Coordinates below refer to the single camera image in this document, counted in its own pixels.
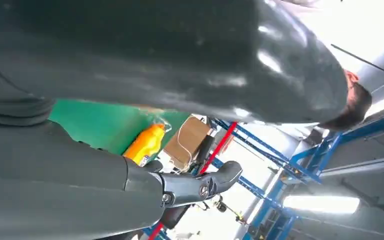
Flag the white cable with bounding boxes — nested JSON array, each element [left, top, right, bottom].
[[176, 115, 197, 171]]

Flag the person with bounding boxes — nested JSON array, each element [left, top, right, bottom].
[[317, 69, 374, 132]]

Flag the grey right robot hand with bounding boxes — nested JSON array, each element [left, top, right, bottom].
[[0, 0, 349, 240]]

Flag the brown cardboard box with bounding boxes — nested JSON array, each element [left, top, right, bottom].
[[163, 116, 213, 172]]

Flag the blue metal rack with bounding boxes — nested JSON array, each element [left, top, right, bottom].
[[141, 108, 384, 240]]

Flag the green table mat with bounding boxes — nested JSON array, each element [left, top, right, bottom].
[[48, 98, 192, 157]]

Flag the ceiling light panel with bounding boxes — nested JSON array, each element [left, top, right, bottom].
[[282, 194, 361, 216]]

